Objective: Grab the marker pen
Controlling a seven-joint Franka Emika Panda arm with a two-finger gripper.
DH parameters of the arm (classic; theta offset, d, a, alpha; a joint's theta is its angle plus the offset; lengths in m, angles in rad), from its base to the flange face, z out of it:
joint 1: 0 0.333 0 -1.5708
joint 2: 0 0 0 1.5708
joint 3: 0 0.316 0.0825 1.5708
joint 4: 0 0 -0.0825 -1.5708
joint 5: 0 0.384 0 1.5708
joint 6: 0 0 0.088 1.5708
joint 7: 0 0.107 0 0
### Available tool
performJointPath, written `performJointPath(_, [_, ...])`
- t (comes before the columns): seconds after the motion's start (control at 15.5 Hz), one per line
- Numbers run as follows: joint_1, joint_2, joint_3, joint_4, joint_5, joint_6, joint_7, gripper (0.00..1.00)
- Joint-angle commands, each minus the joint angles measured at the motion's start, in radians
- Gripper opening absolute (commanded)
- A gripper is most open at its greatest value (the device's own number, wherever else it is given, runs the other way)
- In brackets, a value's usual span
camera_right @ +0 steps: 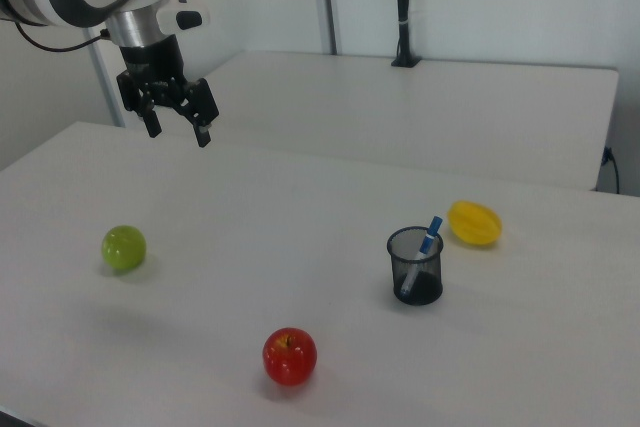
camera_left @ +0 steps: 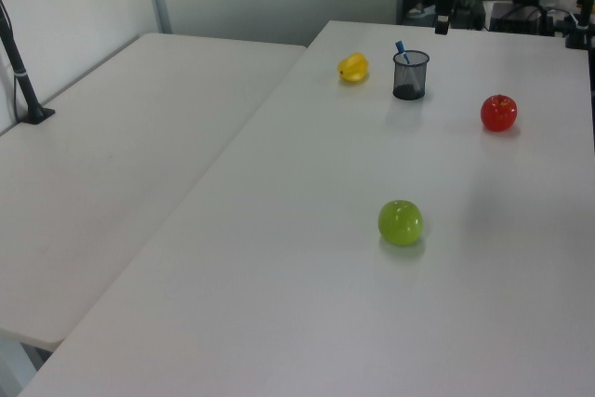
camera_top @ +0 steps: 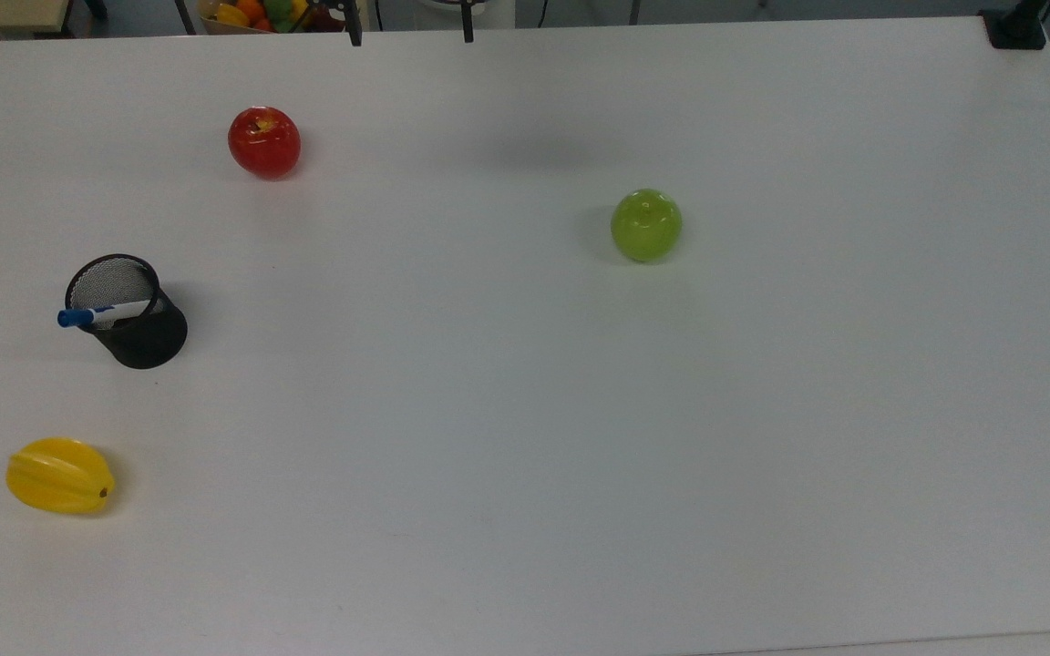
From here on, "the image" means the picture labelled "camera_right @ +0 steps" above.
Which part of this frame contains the green apple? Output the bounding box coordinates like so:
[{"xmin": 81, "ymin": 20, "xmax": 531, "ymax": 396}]
[{"xmin": 101, "ymin": 225, "xmax": 148, "ymax": 273}]

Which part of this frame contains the red apple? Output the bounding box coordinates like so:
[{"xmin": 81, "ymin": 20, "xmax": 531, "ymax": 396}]
[{"xmin": 262, "ymin": 327, "xmax": 318, "ymax": 388}]

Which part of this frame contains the blue white marker pen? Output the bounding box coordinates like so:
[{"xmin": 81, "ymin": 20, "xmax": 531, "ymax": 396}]
[{"xmin": 399, "ymin": 215, "xmax": 444, "ymax": 297}]

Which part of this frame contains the yellow starfruit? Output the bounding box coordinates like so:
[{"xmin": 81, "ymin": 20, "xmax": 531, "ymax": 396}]
[{"xmin": 446, "ymin": 200, "xmax": 503, "ymax": 249}]

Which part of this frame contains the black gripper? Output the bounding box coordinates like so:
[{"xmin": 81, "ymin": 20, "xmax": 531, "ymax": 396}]
[{"xmin": 116, "ymin": 34, "xmax": 222, "ymax": 149}]

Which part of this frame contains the black mesh pen cup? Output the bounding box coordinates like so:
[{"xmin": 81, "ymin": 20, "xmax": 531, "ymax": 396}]
[{"xmin": 385, "ymin": 226, "xmax": 445, "ymax": 306}]

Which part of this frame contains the black wall cable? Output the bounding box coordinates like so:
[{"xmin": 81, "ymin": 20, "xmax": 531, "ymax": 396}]
[{"xmin": 601, "ymin": 145, "xmax": 622, "ymax": 194}]

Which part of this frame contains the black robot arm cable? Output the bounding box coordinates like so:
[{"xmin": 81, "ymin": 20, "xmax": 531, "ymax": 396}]
[{"xmin": 13, "ymin": 20, "xmax": 111, "ymax": 54}]

